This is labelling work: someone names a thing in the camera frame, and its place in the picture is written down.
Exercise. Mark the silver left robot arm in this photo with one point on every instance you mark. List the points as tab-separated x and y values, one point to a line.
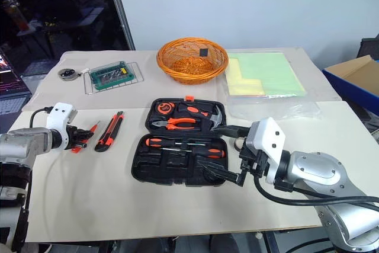
23	143

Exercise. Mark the orange black tape measure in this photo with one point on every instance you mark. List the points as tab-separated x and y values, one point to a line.
165	108

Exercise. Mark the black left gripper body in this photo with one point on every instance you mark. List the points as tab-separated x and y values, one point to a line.
73	137

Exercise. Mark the small black square piece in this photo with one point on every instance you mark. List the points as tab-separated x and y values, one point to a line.
203	52

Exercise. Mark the round metal tin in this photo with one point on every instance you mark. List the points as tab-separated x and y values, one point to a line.
68	74

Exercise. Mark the open laptop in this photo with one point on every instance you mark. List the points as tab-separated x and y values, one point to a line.
10	93

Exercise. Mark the black chair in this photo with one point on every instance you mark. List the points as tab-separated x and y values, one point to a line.
370	47

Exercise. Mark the green screwdriver bit box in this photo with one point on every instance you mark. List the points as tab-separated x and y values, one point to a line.
111	76

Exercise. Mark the orange black utility knife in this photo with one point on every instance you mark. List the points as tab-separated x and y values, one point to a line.
110	131

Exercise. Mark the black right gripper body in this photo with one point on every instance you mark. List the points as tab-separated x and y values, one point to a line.
251	161

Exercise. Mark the beige paper table cover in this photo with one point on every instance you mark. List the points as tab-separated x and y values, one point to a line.
183	93

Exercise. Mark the grey metal frame post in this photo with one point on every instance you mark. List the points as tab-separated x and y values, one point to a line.
121	7

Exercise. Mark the green circuit board in tray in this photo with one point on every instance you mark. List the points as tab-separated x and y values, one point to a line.
137	72

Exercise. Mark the blue cardboard box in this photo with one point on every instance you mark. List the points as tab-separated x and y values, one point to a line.
352	87

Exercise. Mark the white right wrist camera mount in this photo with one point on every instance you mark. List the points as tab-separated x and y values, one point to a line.
266	137

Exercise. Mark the small orange screwdriver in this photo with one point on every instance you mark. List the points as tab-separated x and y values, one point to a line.
94	127

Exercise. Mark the clear plastic bag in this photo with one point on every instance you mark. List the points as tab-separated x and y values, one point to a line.
266	108

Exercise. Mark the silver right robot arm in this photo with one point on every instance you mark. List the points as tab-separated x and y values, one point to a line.
331	182

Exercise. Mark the orange black screwdriver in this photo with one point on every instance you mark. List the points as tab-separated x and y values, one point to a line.
214	153
154	141

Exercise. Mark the yellow paper sheet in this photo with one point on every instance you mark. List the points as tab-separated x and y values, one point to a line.
242	85

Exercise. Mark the orange wicker basket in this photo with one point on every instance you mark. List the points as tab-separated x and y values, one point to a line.
177	67

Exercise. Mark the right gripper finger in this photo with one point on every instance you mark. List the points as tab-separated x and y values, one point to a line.
225	173
234	131

